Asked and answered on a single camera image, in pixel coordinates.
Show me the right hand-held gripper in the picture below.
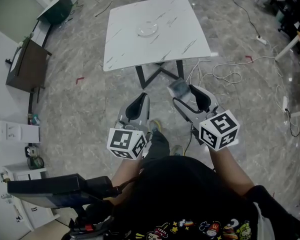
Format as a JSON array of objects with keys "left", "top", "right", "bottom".
[{"left": 172, "top": 84, "right": 241, "bottom": 152}]

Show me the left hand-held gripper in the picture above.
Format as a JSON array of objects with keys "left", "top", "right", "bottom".
[{"left": 106, "top": 92, "right": 151, "bottom": 161}]

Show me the small grey item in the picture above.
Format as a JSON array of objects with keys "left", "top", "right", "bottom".
[{"left": 166, "top": 78, "right": 191, "bottom": 101}]

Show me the person's left forearm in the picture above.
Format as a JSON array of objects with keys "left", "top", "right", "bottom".
[{"left": 110, "top": 155, "right": 144, "bottom": 203}]

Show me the person's right forearm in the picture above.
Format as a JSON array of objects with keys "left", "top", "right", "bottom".
[{"left": 209, "top": 145, "right": 256, "bottom": 200}]

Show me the person's grey yellow shoe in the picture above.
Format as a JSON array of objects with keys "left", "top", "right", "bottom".
[
  {"left": 149, "top": 118, "right": 163, "bottom": 135},
  {"left": 169, "top": 144, "right": 185, "bottom": 157}
]

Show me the person's dark trouser leg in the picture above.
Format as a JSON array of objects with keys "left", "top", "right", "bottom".
[{"left": 141, "top": 128, "right": 171, "bottom": 163}]

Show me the white marble table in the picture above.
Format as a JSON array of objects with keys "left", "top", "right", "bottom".
[{"left": 103, "top": 0, "right": 212, "bottom": 90}]

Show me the person's black printed shirt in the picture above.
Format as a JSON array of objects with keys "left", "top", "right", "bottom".
[{"left": 109, "top": 155, "right": 300, "bottom": 240}]

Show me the white mug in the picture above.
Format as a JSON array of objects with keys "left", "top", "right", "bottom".
[{"left": 24, "top": 145, "right": 40, "bottom": 158}]

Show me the green round jar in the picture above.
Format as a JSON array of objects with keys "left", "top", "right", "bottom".
[{"left": 27, "top": 156, "right": 45, "bottom": 170}]

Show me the dark brown wooden cabinet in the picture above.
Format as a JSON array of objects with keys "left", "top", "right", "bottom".
[{"left": 4, "top": 36, "right": 53, "bottom": 104}]

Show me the dark green cabinet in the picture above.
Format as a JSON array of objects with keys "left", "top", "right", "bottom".
[{"left": 36, "top": 0, "right": 74, "bottom": 26}]

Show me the black equipment rack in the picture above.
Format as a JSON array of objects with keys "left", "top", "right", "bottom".
[{"left": 271, "top": 0, "right": 300, "bottom": 39}]

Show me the white low cabinet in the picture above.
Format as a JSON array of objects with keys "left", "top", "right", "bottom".
[{"left": 0, "top": 162, "right": 61, "bottom": 232}]

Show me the white floor cable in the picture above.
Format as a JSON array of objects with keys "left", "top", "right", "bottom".
[{"left": 185, "top": 43, "right": 291, "bottom": 115}]

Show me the black floor cable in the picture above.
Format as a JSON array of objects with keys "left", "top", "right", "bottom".
[{"left": 232, "top": 0, "right": 261, "bottom": 38}]

